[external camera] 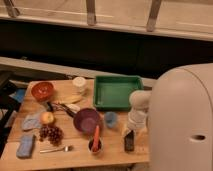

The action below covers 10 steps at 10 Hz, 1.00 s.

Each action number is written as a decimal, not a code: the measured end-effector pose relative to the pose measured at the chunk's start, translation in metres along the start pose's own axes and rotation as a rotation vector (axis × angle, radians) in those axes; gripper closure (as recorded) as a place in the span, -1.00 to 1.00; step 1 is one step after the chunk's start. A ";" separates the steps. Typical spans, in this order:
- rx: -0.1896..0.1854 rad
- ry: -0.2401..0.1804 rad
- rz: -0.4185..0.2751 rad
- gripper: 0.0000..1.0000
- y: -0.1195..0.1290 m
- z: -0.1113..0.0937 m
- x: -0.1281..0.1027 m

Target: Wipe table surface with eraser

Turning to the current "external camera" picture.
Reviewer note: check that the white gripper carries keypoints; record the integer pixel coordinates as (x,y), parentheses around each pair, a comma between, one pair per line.
(136,121)

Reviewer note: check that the blue eraser sponge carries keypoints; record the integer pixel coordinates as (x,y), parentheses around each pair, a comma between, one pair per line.
(26,146)

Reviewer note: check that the blue cup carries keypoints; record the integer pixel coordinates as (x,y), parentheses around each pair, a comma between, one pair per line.
(110,119)

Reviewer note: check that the orange carrot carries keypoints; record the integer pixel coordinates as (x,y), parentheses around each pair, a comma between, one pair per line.
(96,139)

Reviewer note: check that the dark small cup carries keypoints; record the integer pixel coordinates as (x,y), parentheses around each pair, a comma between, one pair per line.
(100,146)

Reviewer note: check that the purple bowl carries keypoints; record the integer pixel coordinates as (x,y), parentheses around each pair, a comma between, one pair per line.
(86,120)

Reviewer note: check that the green plastic tray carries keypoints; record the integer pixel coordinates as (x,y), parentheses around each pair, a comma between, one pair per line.
(112,92)

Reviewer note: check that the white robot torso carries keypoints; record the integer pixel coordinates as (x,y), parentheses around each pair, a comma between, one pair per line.
(181,120)

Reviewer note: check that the yellow banana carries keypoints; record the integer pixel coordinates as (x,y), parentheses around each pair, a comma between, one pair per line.
(71,99)

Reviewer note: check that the red grapes bunch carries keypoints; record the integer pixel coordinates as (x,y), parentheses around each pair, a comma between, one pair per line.
(52,133)

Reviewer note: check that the white cup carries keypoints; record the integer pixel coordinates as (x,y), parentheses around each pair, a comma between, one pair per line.
(79,84)

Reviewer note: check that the apple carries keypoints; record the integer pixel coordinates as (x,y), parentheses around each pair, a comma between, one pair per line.
(47,118)

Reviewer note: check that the light blue cloth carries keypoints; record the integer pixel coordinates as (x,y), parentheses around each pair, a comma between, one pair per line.
(31,122)

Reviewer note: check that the red bowl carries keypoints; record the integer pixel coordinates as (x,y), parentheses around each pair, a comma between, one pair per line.
(42,91)

